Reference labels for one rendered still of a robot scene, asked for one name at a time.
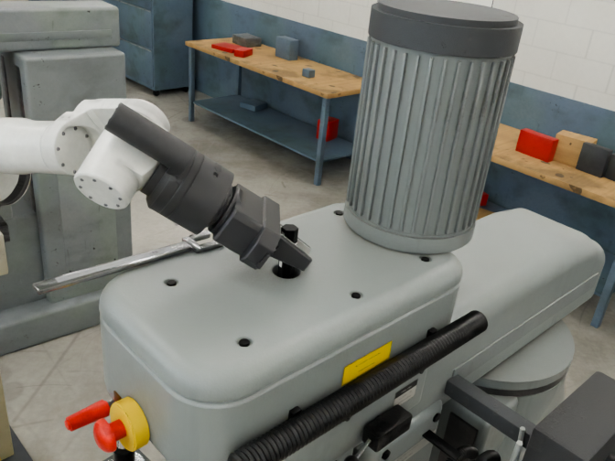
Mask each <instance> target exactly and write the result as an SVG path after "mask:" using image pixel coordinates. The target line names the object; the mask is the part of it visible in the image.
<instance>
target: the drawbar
mask: <svg viewBox="0 0 615 461"><path fill-rule="evenodd" d="M282 232H283V233H284V234H285V237H287V238H288V239H289V240H291V241H292V242H293V243H297V235H298V227H297V226H296V225H294V224H285V225H284V226H283V227H282V228H281V234H282ZM294 273H295V267H293V266H290V265H288V264H286V263H282V268H281V267H280V266H279V262H278V273H277V276H278V277H280V278H285V279H292V278H294Z"/></svg>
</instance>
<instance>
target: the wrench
mask: <svg viewBox="0 0 615 461"><path fill-rule="evenodd" d="M209 237H210V232H209V231H208V230H205V231H202V232H201V233H200V234H198V235H196V234H191V235H189V236H187V237H184V238H182V242H179V243H175V244H171V245H168V246H165V247H162V248H158V249H154V250H152V251H148V252H142V253H138V254H136V255H132V256H129V257H125V258H122V259H119V260H115V261H112V262H108V263H103V264H99V265H96V266H93V267H89V268H86V269H82V270H79V271H76V272H72V273H66V274H63V275H60V276H56V277H53V278H49V279H47V280H43V281H39V282H36V283H33V284H32V285H33V288H34V289H35V291H36V292H37V293H38V294H39V295H42V294H45V293H48V292H52V291H55V290H59V289H61V288H65V287H68V286H71V285H75V284H80V283H83V282H87V281H90V280H93V279H96V278H99V277H103V276H105V275H109V274H112V273H118V272H121V271H124V270H127V269H131V268H134V267H137V266H140V265H144V264H147V263H152V262H155V261H159V260H162V259H166V258H168V257H172V256H175V255H179V254H181V253H184V252H190V251H194V252H195V253H199V252H206V251H210V250H213V249H217V248H220V247H222V245H221V244H219V243H217V242H216V241H209V242H205V243H202V244H201V245H199V244H198V243H197V241H202V240H205V239H208V238H209Z"/></svg>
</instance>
